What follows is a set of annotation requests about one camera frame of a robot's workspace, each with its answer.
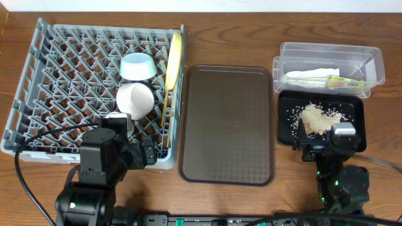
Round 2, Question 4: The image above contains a white napkin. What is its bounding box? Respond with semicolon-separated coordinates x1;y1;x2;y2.
283;68;340;89

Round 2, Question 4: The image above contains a green yellow snack wrapper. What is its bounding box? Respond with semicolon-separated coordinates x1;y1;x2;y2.
326;75;366;90

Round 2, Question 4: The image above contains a black rectangular tray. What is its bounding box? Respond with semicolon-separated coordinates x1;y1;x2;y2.
278;90;367;153

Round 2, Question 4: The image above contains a spilled rice pile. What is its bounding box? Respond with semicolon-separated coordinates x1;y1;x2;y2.
288;102;351;139

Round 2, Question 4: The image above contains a pink shallow bowl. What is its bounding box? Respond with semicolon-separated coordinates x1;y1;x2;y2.
116;83;155;121

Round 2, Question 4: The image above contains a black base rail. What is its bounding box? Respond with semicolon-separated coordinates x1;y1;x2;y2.
112;206;315;226

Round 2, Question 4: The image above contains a grey plastic dish rack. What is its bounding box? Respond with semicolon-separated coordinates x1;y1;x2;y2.
1;19;184;170

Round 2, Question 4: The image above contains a brown plastic serving tray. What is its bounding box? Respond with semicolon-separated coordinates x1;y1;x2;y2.
178;65;276;187

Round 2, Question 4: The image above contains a clear plastic waste bin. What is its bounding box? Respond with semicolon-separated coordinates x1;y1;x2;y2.
273;42;386;99

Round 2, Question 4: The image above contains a yellow round plate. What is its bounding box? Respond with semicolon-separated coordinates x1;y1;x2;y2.
165;32;182;92

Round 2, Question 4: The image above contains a small white cup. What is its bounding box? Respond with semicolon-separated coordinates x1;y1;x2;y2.
106;112;134;137

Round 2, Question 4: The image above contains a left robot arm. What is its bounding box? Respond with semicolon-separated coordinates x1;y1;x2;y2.
55;117;157;225

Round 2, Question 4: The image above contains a light blue bowl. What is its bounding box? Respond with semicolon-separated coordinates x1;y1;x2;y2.
119;53;157;81

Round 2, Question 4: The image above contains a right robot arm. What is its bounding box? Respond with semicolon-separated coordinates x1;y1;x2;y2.
292;119;369;216

